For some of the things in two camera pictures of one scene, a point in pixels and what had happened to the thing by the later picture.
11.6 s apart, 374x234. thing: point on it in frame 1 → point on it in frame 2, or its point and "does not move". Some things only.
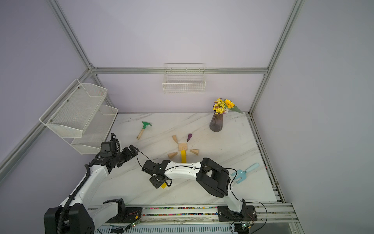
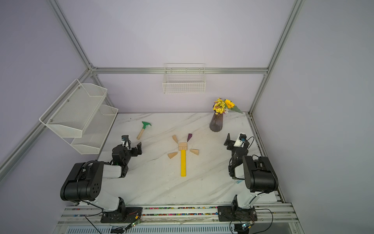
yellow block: x=183 y=156 does not move
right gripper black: x=157 y=184 → x=231 y=143
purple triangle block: x=189 y=136 does not move
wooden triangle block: x=195 y=151 does not move
